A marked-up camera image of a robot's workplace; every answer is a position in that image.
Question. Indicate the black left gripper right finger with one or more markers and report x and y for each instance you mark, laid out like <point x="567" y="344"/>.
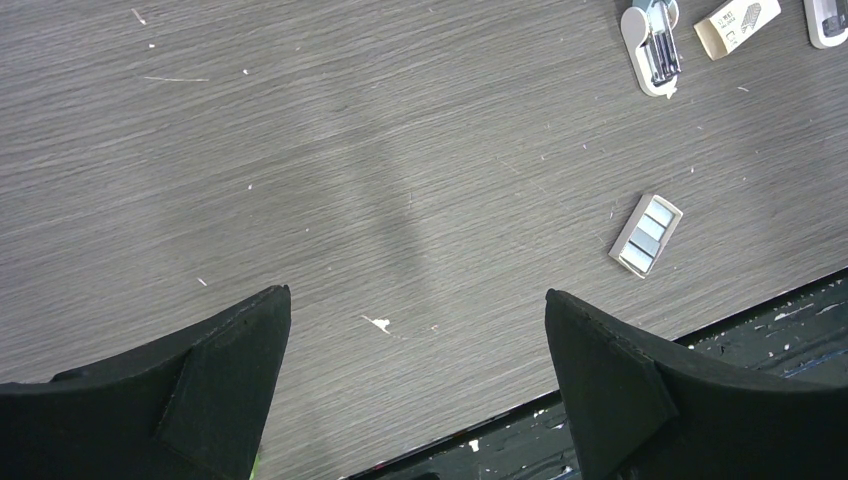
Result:
<point x="643" y="407"/>

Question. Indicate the white staple box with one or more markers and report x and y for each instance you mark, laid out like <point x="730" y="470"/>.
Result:
<point x="733" y="23"/>

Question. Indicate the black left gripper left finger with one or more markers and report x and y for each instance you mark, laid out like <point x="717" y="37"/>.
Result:
<point x="192" y="404"/>

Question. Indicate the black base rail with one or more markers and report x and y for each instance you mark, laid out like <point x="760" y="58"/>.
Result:
<point x="800" y="335"/>

